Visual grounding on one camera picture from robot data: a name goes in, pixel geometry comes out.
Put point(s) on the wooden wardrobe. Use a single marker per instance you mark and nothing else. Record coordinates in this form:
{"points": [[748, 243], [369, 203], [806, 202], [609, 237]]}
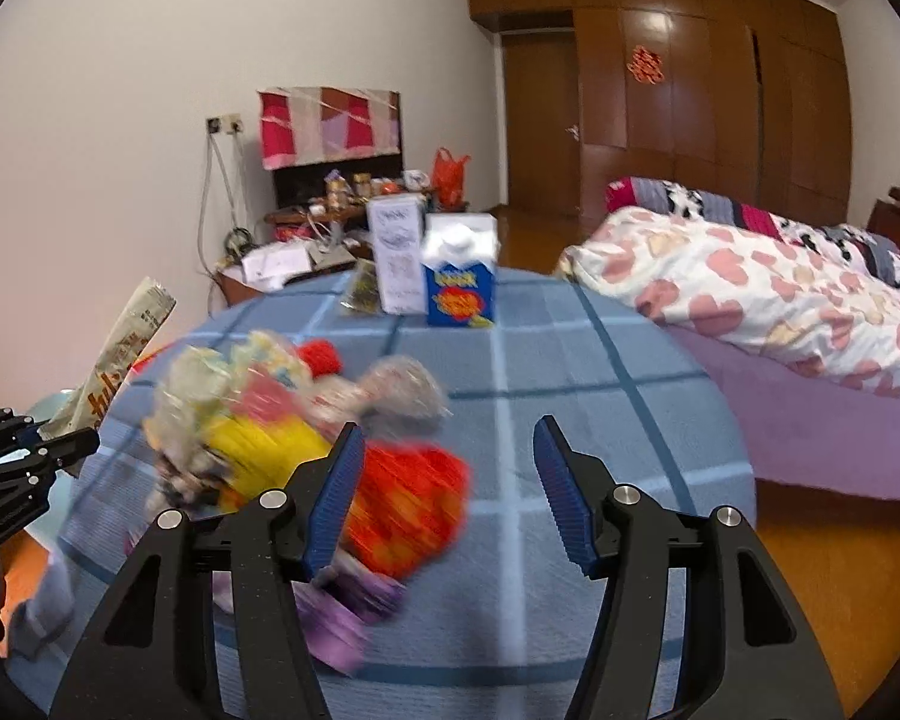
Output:
{"points": [[682, 105]]}

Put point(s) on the dark snack packet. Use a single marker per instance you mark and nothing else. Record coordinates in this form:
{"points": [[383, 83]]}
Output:
{"points": [[361, 292]]}

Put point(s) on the red pink patchwork cloth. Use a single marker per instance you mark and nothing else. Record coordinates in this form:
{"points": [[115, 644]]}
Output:
{"points": [[307, 127]]}

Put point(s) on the black television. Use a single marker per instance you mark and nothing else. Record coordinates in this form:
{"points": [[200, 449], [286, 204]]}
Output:
{"points": [[300, 180]]}

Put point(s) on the jar with gold lid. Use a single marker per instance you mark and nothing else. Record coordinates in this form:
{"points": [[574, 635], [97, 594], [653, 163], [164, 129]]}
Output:
{"points": [[361, 187], [337, 191]]}

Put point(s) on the blue checked tablecloth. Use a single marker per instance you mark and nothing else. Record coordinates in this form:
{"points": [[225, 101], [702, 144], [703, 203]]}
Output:
{"points": [[510, 465]]}

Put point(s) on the purple wrapper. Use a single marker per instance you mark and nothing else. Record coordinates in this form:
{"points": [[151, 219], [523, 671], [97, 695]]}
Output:
{"points": [[330, 622]]}

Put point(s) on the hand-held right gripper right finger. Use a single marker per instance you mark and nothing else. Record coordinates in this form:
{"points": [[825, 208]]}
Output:
{"points": [[562, 495]]}

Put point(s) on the white cardboard box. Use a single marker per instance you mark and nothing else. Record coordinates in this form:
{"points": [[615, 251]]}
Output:
{"points": [[274, 264]]}

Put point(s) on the white milk carton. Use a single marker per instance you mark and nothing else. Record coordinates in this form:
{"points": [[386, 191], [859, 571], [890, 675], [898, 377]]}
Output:
{"points": [[396, 255]]}

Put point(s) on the orange red snack packet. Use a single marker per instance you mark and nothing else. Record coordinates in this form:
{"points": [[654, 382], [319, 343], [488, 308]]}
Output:
{"points": [[405, 510]]}

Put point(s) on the white mug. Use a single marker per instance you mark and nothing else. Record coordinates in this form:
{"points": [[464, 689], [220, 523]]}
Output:
{"points": [[415, 180]]}

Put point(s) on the purple bed sheet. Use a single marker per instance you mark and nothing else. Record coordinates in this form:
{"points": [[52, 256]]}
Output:
{"points": [[795, 427]]}

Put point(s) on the wall power outlet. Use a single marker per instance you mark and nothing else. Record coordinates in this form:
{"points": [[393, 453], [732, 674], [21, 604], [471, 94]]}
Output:
{"points": [[225, 124]]}

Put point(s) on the red ribbed object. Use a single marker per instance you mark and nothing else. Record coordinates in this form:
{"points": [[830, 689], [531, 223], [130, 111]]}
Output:
{"points": [[321, 358]]}

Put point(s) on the yellow snack packet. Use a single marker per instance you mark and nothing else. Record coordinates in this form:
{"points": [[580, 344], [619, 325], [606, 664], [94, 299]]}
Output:
{"points": [[262, 442]]}

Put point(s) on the clear crumpled plastic bag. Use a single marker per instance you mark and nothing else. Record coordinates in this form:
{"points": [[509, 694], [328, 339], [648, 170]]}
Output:
{"points": [[397, 390]]}

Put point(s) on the heart print quilt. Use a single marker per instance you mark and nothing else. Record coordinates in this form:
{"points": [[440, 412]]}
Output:
{"points": [[757, 285]]}

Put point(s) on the patchwork patterned blanket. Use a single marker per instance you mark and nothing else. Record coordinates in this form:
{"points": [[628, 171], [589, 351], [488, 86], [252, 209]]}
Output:
{"points": [[720, 208]]}

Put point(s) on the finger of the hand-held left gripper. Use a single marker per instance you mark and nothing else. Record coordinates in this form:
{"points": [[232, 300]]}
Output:
{"points": [[67, 450], [0, 427]]}

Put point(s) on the red paper decoration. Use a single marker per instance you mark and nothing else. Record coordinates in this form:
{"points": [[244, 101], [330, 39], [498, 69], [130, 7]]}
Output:
{"points": [[641, 64]]}

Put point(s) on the printed paper bag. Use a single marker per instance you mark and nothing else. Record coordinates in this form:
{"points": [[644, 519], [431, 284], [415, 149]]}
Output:
{"points": [[131, 330]]}

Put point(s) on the wooden television cabinet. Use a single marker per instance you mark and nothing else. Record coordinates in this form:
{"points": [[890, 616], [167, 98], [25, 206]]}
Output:
{"points": [[229, 289]]}

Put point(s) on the wooden door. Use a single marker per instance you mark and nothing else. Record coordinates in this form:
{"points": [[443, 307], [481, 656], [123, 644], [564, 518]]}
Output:
{"points": [[540, 127]]}

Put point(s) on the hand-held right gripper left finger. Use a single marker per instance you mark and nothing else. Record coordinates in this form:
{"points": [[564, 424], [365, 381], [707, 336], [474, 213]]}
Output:
{"points": [[337, 495]]}

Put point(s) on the pale blue plastic bin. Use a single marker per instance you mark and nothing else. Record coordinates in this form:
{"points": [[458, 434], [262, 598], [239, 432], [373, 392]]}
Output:
{"points": [[52, 409]]}

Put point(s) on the red plastic bag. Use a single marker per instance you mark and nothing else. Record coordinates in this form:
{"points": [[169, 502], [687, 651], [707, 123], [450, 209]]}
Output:
{"points": [[450, 176]]}

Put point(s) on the blue gable-top carton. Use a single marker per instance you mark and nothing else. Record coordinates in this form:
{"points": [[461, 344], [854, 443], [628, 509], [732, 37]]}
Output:
{"points": [[457, 300]]}

